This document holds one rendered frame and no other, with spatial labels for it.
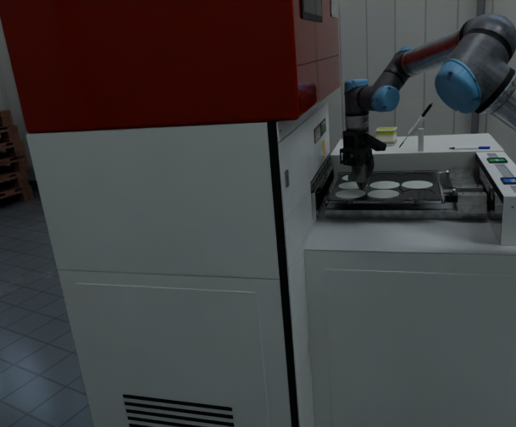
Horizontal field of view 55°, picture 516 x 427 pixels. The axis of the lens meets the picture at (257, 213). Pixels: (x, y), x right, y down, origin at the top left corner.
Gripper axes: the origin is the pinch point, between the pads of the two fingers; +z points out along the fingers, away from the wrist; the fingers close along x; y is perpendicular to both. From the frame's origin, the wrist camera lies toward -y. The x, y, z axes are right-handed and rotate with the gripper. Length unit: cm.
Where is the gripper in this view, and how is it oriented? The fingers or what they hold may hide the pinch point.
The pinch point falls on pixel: (363, 185)
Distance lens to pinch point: 171.9
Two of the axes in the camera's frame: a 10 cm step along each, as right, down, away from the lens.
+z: 0.9, 9.5, 3.1
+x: 6.3, 1.9, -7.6
